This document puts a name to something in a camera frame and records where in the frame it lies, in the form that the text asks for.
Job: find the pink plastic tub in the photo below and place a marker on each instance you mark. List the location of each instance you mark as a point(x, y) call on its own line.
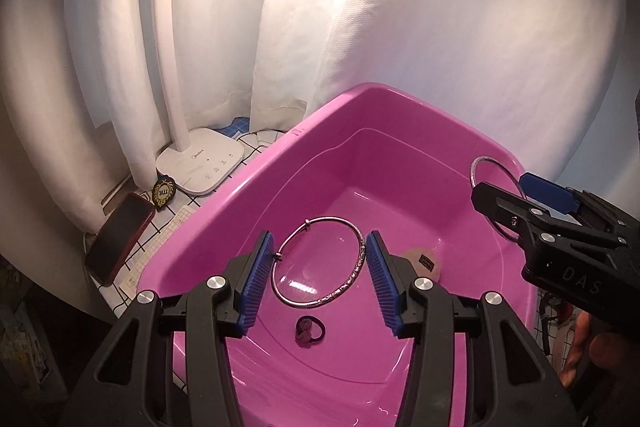
point(385, 162)

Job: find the white desk lamp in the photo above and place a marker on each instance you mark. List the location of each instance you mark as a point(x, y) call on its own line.
point(206, 52)

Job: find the white curtain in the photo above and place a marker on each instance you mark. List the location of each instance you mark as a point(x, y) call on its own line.
point(80, 79)

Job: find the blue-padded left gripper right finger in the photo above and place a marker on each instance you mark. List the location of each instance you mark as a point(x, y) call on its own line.
point(509, 382)

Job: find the person's right hand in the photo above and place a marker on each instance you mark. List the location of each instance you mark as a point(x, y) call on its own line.
point(606, 350)

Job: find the pink fuzzy strawberry headband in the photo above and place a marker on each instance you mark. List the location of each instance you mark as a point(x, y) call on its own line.
point(555, 326)

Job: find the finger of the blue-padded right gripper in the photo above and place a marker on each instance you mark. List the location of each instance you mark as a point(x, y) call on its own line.
point(585, 207)
point(535, 228)

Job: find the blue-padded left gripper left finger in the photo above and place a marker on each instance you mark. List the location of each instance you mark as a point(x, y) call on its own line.
point(165, 362)

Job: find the silver bangle with beads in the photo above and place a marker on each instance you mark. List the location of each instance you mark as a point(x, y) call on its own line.
point(318, 262)

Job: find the dark red smartphone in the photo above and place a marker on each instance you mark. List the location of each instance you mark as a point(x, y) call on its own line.
point(109, 250)

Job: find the black gold badge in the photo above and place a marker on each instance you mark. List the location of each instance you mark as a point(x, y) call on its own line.
point(163, 192)

